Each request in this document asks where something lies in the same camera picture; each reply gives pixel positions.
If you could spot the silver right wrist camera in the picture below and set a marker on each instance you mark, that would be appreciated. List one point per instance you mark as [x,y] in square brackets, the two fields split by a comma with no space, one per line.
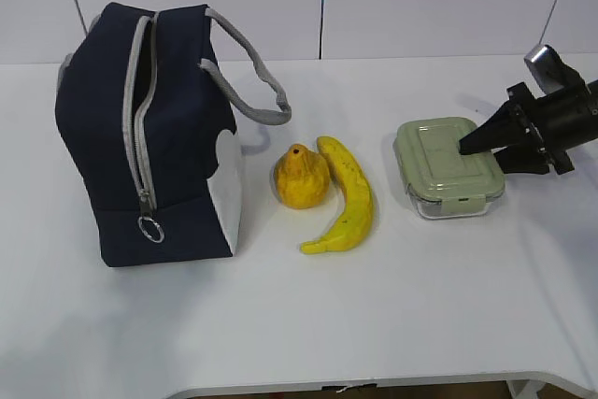
[550,73]

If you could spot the navy blue lunch bag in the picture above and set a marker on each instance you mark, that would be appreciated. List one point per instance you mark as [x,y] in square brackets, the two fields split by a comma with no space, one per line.
[149,121]

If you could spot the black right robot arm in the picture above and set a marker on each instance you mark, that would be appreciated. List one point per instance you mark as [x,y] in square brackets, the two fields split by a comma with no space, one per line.
[581,102]

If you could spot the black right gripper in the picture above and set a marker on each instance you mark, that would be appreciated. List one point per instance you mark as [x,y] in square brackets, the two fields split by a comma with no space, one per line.
[532,135]

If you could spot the yellow pear-shaped fruit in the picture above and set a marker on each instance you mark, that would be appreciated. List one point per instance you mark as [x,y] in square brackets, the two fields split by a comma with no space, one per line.
[302,177]

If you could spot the green lid glass container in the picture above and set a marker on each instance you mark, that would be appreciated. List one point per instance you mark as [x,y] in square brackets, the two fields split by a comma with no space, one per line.
[440,182]

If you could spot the yellow banana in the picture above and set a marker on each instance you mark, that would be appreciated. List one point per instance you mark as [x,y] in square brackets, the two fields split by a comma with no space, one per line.
[354,224]

